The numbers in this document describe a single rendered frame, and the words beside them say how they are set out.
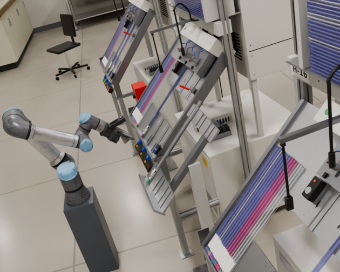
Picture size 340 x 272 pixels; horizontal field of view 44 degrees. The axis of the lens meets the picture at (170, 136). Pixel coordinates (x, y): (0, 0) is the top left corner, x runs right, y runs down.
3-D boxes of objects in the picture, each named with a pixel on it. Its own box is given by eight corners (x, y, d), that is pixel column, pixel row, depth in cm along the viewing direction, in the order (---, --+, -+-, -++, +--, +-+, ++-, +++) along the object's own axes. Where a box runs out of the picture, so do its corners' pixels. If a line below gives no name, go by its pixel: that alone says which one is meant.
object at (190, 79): (197, 107, 234) (190, 103, 231) (164, 74, 291) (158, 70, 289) (230, 56, 227) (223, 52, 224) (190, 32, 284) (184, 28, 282)
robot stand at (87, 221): (92, 277, 270) (62, 211, 244) (91, 257, 286) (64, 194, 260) (119, 269, 271) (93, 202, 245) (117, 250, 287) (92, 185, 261)
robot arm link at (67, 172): (64, 194, 242) (56, 175, 235) (61, 183, 253) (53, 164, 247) (84, 186, 244) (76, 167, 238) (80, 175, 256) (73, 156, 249)
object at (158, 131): (158, 160, 241) (154, 158, 239) (134, 117, 298) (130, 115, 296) (176, 133, 236) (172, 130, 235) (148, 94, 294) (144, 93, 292)
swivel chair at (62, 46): (89, 63, 681) (72, 10, 640) (90, 74, 633) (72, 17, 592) (56, 73, 677) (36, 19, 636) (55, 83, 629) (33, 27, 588)
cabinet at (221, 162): (224, 235, 276) (208, 157, 247) (190, 182, 337) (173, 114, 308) (312, 201, 287) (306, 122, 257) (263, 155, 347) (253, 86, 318)
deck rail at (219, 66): (162, 165, 240) (153, 161, 237) (161, 163, 242) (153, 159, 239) (232, 57, 225) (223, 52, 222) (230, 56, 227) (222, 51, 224)
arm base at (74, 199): (65, 209, 246) (59, 196, 241) (66, 194, 259) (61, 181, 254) (90, 202, 247) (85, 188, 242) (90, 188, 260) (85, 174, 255)
